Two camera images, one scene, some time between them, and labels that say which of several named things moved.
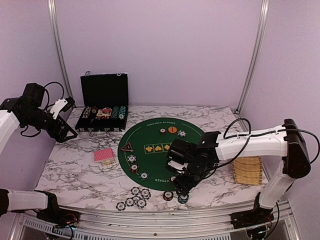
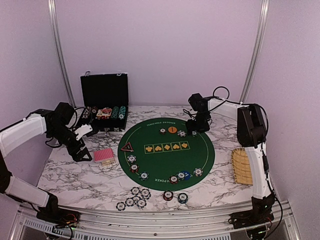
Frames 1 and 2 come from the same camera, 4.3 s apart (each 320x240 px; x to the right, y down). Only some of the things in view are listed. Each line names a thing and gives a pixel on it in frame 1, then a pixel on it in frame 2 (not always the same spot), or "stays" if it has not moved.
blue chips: (131, 158) stays
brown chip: (172, 179) stays
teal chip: (143, 175) stays
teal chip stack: (183, 199) stays
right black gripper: (182, 187) to (190, 127)
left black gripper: (59, 137) to (76, 157)
